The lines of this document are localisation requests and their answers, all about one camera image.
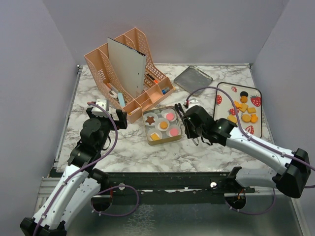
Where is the white paper cupcake liner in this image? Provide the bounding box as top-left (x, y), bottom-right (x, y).
top-left (147, 128), bottom-right (162, 142)
top-left (161, 108), bottom-right (177, 122)
top-left (166, 125), bottom-right (181, 137)
top-left (143, 112), bottom-right (158, 126)
top-left (156, 118), bottom-right (170, 132)

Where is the orange heart cookie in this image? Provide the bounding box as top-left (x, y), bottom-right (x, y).
top-left (234, 101), bottom-right (242, 109)

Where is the gold square cookie tin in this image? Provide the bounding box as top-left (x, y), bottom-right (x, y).
top-left (142, 106), bottom-right (182, 146)

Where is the grey blue glue stick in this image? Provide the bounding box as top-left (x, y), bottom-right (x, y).
top-left (161, 87), bottom-right (170, 95)

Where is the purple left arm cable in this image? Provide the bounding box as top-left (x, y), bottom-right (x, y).
top-left (32, 102), bottom-right (140, 236)

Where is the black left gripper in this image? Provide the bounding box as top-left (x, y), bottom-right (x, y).
top-left (87, 108), bottom-right (127, 150)

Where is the yellow dotted round biscuit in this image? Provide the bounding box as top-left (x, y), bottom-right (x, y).
top-left (242, 114), bottom-right (251, 122)

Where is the light blue eraser case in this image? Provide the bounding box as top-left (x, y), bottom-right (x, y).
top-left (118, 92), bottom-right (126, 107)

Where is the yellow square biscuit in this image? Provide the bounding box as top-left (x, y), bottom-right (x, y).
top-left (239, 103), bottom-right (248, 113)
top-left (247, 107), bottom-right (256, 114)
top-left (227, 115), bottom-right (238, 123)
top-left (150, 132), bottom-right (160, 141)

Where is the orange round cookie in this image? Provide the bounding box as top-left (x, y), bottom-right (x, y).
top-left (240, 96), bottom-right (248, 103)
top-left (159, 121), bottom-right (168, 130)

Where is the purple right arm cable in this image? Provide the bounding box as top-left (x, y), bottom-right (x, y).
top-left (186, 86), bottom-right (315, 216)

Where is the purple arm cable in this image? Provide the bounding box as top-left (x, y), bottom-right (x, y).
top-left (186, 86), bottom-right (315, 216)
top-left (32, 102), bottom-right (140, 236)

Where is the orange black marker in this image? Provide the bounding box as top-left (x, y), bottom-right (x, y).
top-left (146, 73), bottom-right (159, 84)

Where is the black sandwich cookie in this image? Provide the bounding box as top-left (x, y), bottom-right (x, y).
top-left (240, 91), bottom-right (249, 97)

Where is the peach plastic file organizer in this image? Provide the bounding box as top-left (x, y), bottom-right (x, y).
top-left (84, 28), bottom-right (175, 123)

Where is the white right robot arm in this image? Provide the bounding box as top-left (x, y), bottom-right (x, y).
top-left (177, 104), bottom-right (311, 199)

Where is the black metal base rail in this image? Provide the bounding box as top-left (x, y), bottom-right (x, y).
top-left (92, 172), bottom-right (254, 205)

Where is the white correction tape dispenser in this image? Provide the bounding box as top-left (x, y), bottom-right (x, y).
top-left (109, 90), bottom-right (118, 99)

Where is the pink round macaron cookie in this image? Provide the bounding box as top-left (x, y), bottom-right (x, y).
top-left (169, 128), bottom-right (179, 137)
top-left (166, 113), bottom-right (175, 120)

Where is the orange fish cookie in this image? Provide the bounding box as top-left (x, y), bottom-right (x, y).
top-left (251, 114), bottom-right (258, 123)

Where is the strawberry pattern serving tray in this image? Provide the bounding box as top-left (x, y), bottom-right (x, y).
top-left (214, 82), bottom-right (262, 138)

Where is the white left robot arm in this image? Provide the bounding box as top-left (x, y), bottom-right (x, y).
top-left (20, 103), bottom-right (127, 236)

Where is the brown star cookie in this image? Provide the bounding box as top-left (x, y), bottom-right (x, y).
top-left (145, 116), bottom-right (155, 125)

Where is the grey document folder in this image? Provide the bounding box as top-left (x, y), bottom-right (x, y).
top-left (107, 38), bottom-right (147, 98)

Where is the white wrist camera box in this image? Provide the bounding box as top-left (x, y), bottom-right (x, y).
top-left (92, 99), bottom-right (109, 117)

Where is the grey square tin lid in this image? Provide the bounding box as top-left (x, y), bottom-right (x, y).
top-left (174, 66), bottom-right (213, 96)

